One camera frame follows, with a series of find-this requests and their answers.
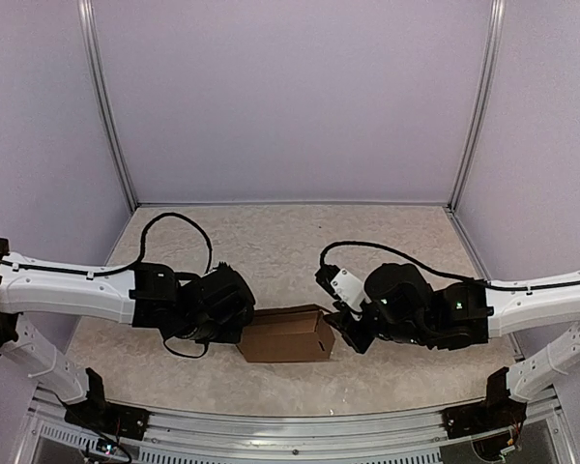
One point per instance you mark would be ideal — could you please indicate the front aluminium frame rail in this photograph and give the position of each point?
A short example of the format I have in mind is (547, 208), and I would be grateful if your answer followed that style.
(411, 436)

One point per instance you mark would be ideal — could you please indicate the right aluminium frame post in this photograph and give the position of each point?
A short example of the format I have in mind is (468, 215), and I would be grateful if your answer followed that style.
(486, 77)

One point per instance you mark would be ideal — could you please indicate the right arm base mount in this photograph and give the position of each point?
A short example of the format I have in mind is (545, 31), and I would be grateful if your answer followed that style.
(496, 410)

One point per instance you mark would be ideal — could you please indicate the brown cardboard box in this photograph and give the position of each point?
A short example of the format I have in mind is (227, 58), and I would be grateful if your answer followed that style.
(295, 334)

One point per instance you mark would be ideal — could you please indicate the left aluminium frame post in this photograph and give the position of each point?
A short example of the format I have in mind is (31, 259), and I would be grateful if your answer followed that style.
(94, 58)

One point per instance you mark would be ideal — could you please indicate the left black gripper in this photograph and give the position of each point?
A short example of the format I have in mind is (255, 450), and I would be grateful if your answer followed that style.
(233, 332)

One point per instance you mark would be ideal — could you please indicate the aluminium frame post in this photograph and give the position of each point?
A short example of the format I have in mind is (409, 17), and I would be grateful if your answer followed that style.
(94, 58)
(486, 77)

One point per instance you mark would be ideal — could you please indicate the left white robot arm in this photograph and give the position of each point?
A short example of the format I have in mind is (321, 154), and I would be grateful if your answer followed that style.
(142, 295)

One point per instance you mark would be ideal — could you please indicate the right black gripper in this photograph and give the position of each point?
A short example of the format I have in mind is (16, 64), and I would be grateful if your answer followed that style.
(358, 339)

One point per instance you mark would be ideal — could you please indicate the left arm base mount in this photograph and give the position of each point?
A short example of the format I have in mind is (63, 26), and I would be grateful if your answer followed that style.
(115, 420)

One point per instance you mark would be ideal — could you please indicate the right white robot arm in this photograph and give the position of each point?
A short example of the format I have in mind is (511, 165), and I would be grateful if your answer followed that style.
(473, 311)

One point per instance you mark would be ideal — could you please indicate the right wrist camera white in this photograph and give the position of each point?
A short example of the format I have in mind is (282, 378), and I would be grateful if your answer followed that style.
(341, 285)

